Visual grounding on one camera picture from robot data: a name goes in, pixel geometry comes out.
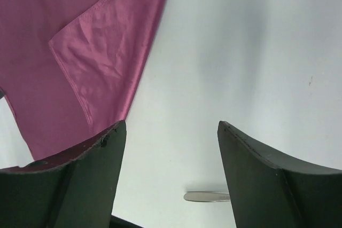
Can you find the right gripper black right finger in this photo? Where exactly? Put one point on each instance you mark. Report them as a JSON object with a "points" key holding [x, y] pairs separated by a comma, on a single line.
{"points": [[269, 188]]}

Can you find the purple cloth napkin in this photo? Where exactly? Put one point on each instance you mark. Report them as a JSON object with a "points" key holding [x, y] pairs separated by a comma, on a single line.
{"points": [[71, 68]]}

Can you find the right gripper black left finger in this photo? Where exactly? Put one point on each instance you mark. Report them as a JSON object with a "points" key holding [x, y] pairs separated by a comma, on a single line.
{"points": [[73, 188]]}

